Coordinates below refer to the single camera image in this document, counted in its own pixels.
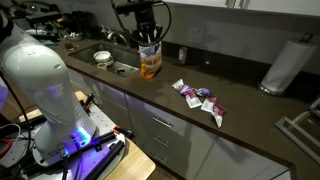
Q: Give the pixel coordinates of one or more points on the white bowl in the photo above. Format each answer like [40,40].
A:
[102,56]

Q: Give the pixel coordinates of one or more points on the chrome sink faucet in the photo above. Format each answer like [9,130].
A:
[116,36]

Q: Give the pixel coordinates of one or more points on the small white cup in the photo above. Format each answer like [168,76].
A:
[102,66]

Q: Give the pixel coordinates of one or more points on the metal robot mounting plate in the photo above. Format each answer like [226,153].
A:
[103,121]

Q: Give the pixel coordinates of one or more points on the white wall outlet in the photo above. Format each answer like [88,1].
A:
[196,34]

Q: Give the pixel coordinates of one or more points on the white paper towel roll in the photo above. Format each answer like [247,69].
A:
[286,66]

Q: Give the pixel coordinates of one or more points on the glass with amber drink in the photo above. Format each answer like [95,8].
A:
[69,45]

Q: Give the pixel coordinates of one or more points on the steel kitchen sink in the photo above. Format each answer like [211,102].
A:
[111,58]

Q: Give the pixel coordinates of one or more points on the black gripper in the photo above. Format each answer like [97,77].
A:
[145,21]

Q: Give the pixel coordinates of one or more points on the toaster oven glass door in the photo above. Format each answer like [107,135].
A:
[301,131]

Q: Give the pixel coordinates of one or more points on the small red label bottle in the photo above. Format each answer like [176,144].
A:
[182,55]

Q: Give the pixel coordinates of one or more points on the black clamp bars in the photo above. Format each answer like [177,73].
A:
[105,153]

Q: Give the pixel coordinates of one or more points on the grey lower drawer cabinet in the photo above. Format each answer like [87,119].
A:
[186,140]

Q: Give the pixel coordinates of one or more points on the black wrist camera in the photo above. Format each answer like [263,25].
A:
[131,6]

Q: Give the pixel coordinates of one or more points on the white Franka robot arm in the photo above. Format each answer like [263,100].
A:
[43,86]

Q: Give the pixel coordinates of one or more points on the white upper wall cabinets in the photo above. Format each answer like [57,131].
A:
[253,5]

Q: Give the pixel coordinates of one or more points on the black coffee machine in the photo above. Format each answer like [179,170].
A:
[85,24]

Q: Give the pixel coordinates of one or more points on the orange white snack pack bag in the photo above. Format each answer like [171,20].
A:
[150,61]

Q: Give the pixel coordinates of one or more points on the white purple sachet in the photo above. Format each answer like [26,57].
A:
[181,87]
[193,100]
[219,114]
[208,104]

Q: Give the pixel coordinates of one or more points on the dark purple sachet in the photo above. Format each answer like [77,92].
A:
[204,92]

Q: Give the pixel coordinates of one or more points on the wooden board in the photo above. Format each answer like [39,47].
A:
[133,163]

